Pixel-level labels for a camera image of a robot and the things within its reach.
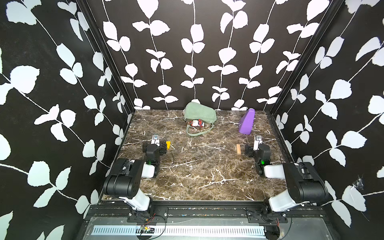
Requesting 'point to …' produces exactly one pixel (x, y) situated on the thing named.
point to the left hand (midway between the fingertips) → (155, 138)
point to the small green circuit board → (145, 229)
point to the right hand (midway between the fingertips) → (254, 140)
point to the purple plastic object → (246, 122)
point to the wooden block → (238, 149)
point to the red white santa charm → (197, 123)
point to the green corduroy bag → (193, 110)
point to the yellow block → (168, 144)
